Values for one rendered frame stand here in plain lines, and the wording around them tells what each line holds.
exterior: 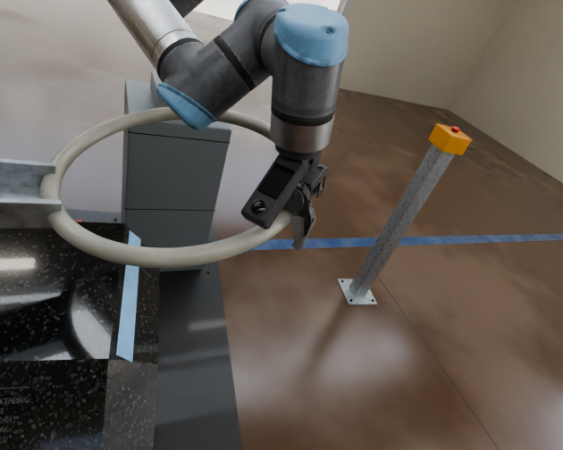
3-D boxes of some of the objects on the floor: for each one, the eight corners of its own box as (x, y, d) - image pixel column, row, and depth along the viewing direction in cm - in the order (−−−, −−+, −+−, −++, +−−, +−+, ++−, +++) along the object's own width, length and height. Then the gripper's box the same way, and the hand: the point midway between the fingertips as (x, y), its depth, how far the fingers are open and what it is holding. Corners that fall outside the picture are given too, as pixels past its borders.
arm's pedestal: (111, 219, 210) (112, 71, 161) (197, 220, 232) (221, 90, 183) (112, 283, 176) (113, 121, 126) (213, 277, 197) (247, 137, 148)
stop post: (376, 304, 217) (486, 144, 154) (348, 304, 210) (450, 137, 147) (364, 279, 232) (458, 124, 169) (336, 279, 225) (424, 116, 162)
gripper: (349, 139, 55) (327, 237, 70) (282, 115, 59) (274, 212, 74) (324, 164, 50) (306, 264, 64) (252, 136, 54) (250, 236, 69)
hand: (281, 240), depth 66 cm, fingers closed on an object, 5 cm apart
